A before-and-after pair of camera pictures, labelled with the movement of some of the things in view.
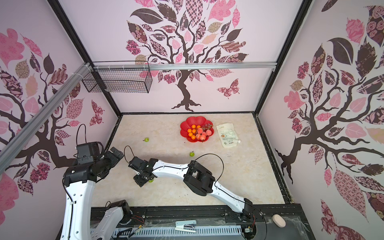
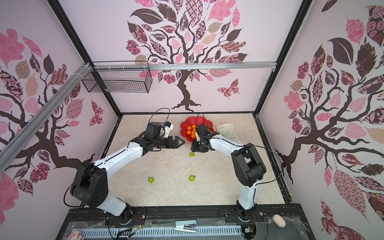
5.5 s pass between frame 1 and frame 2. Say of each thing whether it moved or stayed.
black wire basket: stayed
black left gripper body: moved
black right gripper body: moved
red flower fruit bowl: stayed
